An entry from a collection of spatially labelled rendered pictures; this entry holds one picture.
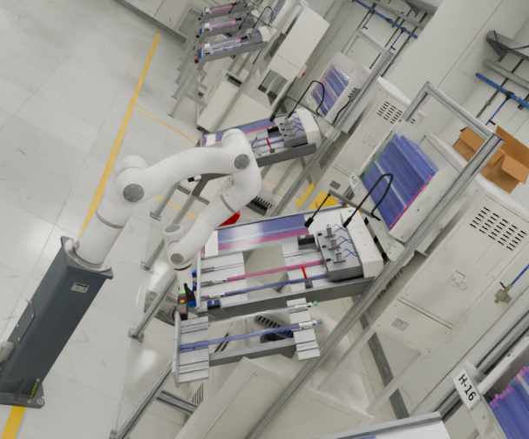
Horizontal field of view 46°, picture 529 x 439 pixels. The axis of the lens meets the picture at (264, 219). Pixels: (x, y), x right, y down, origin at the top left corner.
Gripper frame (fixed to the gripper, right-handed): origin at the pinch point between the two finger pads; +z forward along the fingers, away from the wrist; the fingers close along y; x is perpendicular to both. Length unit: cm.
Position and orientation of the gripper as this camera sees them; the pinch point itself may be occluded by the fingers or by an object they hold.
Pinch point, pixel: (190, 296)
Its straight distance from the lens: 258.5
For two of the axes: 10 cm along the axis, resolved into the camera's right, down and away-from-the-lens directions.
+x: 9.8, -1.9, 0.0
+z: 1.7, 8.8, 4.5
